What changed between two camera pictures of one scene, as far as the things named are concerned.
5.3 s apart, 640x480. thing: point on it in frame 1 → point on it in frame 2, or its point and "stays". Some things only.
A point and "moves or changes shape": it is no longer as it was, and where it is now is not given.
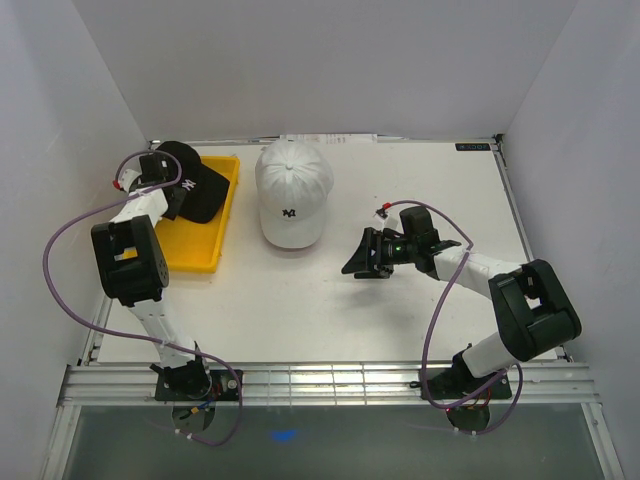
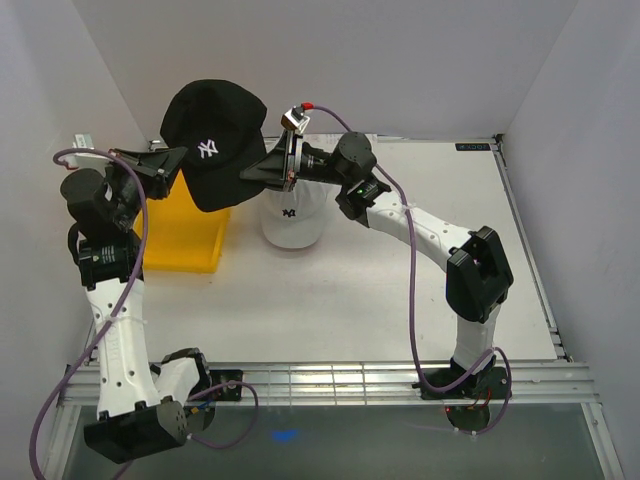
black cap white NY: (206, 192) moves or changes shape
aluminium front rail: (322, 384) stays
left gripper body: (175, 205) → (127, 189)
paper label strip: (328, 138) stays
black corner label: (472, 147) stays
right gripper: (362, 264) → (270, 170)
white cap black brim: (293, 182) stays
